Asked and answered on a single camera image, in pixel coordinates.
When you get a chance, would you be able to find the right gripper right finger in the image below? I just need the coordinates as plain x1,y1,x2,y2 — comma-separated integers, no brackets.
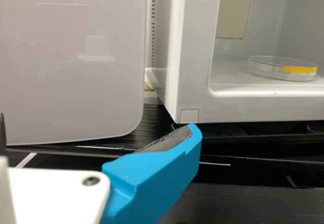
100,122,203,224

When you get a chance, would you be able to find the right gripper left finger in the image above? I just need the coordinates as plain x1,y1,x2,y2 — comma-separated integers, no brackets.
0,111,7,153

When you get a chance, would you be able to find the petri dish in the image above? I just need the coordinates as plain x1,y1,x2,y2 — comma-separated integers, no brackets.
247,55,319,83

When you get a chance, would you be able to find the white incubator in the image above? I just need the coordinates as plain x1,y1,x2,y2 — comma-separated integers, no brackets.
154,0,324,125

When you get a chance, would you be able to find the white box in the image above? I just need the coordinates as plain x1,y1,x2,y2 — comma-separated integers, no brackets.
0,0,168,147

